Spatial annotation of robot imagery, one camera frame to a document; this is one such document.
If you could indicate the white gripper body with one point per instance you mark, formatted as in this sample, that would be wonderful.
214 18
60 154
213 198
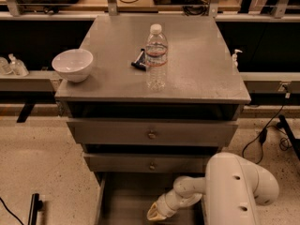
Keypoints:
162 204

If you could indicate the grey bottom drawer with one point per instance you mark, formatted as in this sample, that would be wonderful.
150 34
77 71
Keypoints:
125 198

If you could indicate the grey drawer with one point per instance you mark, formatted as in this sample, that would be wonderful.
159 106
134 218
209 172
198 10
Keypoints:
152 132
130 163
125 198

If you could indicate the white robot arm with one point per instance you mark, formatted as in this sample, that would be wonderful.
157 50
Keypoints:
231 189

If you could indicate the grey middle drawer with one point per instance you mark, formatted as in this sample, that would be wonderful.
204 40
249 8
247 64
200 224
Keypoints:
130 163

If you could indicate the grey top drawer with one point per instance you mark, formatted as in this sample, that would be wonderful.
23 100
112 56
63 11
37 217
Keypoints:
152 132

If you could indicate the grey drawer cabinet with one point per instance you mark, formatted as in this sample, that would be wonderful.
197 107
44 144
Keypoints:
203 83

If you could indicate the black stand foot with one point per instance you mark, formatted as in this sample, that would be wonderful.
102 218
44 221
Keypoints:
35 206

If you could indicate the black table leg right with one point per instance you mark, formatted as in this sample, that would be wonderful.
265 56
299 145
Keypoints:
295 142

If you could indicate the black and white razor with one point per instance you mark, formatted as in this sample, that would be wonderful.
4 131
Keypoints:
139 63

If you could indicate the clear plastic water bottle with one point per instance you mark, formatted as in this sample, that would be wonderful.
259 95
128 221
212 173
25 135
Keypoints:
156 58

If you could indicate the small white pump bottle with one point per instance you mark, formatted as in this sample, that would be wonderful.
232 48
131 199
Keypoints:
235 56

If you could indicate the white bowl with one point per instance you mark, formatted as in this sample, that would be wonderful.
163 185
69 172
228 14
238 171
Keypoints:
73 65

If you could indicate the clear sanitizer bottle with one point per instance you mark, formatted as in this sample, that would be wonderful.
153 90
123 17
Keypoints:
18 67

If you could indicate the clear bottle at left edge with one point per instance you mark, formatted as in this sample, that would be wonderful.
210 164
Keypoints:
4 66

